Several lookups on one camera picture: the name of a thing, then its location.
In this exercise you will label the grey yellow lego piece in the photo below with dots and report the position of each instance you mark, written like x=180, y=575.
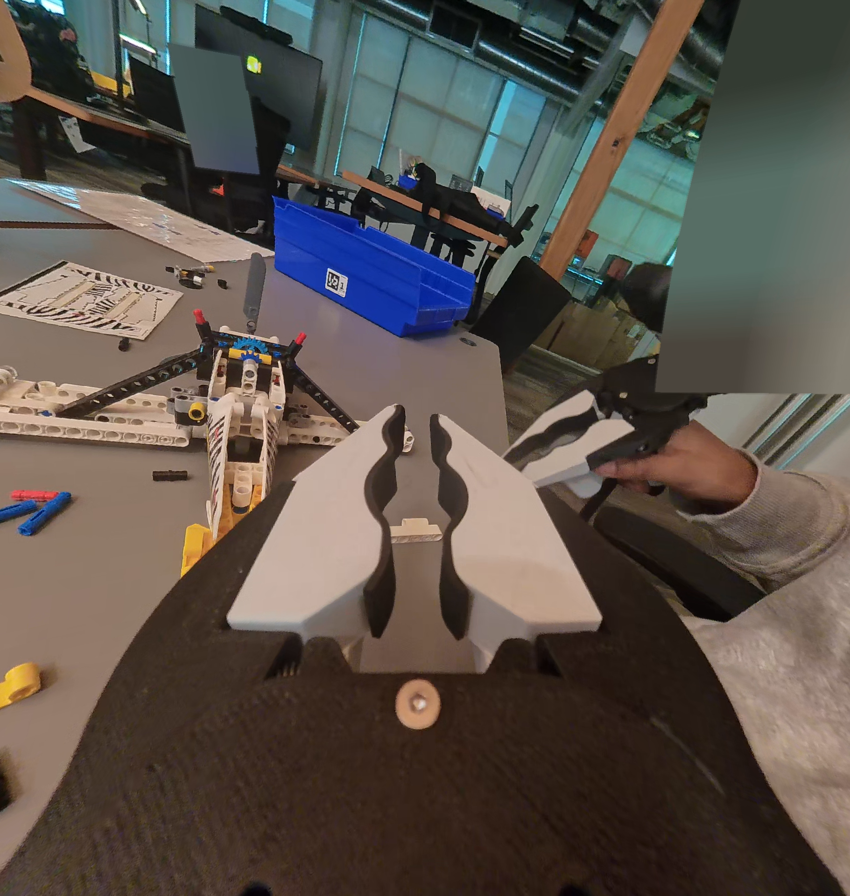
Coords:
x=190, y=276

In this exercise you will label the zebra striped lego plane model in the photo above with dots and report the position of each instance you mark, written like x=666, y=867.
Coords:
x=250, y=392

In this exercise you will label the open instruction booklet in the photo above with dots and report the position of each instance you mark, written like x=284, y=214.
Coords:
x=152, y=220

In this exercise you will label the zebra sticker sheet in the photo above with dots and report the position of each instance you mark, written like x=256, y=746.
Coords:
x=82, y=301

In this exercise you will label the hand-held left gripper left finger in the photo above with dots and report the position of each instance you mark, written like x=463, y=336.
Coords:
x=313, y=546

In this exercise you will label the black computer monitor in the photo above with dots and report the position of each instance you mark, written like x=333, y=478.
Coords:
x=292, y=84

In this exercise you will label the blue lego pin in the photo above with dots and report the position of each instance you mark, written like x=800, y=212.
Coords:
x=43, y=514
x=4, y=514

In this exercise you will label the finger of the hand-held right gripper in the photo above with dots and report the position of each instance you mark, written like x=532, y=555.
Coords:
x=565, y=413
x=568, y=472

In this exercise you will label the brown cardboard box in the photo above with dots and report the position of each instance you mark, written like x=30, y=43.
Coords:
x=593, y=336

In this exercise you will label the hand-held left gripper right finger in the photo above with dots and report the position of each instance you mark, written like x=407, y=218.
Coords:
x=523, y=553

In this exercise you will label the blue plastic storage bin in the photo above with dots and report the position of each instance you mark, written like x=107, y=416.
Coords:
x=369, y=280

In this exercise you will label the wooden support post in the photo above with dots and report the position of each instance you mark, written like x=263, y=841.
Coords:
x=621, y=140

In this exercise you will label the curved plywood chair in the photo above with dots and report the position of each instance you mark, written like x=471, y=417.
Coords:
x=4, y=77

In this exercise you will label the person's right hand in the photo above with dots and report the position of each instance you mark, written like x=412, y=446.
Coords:
x=705, y=469

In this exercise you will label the person's grey fleece hoodie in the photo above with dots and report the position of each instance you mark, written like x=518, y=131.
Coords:
x=817, y=700

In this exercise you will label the black chair armrest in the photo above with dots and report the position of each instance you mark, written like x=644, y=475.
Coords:
x=677, y=567

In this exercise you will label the red lego pin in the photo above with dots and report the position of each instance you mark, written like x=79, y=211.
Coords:
x=33, y=495

